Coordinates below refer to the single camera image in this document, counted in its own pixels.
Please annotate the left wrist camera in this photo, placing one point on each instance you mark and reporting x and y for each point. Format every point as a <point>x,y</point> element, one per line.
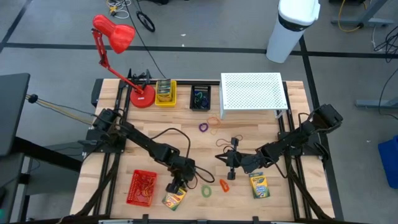
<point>189,175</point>

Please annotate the yellow rubber band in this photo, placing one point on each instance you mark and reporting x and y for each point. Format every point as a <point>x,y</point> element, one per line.
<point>148,183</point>
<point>220,128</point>

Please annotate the thin orange rubber band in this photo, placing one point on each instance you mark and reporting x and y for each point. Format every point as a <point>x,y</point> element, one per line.
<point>143,188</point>
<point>207,120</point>

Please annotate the yellow plastic basket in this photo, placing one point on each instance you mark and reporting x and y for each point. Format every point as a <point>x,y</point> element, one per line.
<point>174,93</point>

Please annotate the black desk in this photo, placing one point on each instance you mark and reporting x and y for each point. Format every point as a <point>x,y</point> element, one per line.
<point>12,109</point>

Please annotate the yellow Crayola crayon box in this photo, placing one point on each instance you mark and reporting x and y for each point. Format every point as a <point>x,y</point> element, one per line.
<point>259,186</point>
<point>172,202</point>
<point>163,98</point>
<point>163,91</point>
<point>163,83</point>

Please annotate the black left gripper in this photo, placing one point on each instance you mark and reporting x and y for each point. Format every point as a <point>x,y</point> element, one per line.
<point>180,166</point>

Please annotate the white perforated shelf riser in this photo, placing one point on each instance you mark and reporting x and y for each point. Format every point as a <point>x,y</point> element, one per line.
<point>253,90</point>

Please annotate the white trash can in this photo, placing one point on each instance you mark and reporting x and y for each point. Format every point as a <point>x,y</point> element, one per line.
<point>292,25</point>

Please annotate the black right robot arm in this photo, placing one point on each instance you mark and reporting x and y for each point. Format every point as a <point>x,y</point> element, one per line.
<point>295,140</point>

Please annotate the blue plastic bin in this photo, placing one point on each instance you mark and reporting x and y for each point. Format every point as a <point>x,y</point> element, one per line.
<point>390,161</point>

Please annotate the white aluminium bar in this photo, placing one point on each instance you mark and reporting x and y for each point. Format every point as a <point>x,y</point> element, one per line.
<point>115,221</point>

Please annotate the black aluminium table frame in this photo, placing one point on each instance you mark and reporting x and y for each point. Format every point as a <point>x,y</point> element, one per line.
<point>118,102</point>

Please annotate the wooden pole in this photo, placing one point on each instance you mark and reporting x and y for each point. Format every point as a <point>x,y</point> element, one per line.
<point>62,109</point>

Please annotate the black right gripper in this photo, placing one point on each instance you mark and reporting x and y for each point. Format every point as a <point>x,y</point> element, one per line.
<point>237,160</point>

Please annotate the red plastic basket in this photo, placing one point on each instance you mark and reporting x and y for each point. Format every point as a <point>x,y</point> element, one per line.
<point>132,186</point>

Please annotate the black plastic basket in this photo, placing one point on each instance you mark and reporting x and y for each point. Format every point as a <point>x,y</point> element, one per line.
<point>191,99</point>

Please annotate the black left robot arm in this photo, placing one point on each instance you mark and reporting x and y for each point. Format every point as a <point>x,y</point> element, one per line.
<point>140,140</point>

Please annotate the red desk lamp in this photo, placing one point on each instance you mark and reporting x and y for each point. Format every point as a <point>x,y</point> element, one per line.
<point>115,34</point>

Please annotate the grey desk leg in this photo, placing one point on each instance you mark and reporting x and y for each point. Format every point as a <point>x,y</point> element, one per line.
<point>376,103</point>
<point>363,21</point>

